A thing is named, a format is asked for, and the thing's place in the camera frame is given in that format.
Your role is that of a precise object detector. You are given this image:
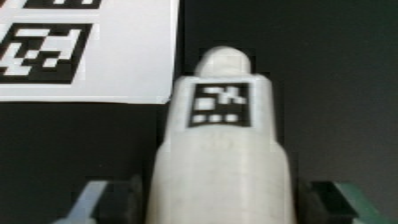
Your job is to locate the white marker sheet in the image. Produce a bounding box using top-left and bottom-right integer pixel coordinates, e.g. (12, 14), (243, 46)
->
(0, 0), (179, 104)

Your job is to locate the white cylindrical table leg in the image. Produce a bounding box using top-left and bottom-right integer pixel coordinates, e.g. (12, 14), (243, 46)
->
(145, 46), (296, 224)

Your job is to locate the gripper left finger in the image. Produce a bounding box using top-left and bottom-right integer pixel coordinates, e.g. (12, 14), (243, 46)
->
(51, 174), (144, 224)

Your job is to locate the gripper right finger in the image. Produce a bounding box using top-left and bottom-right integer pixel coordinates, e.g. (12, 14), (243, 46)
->
(300, 180), (384, 224)

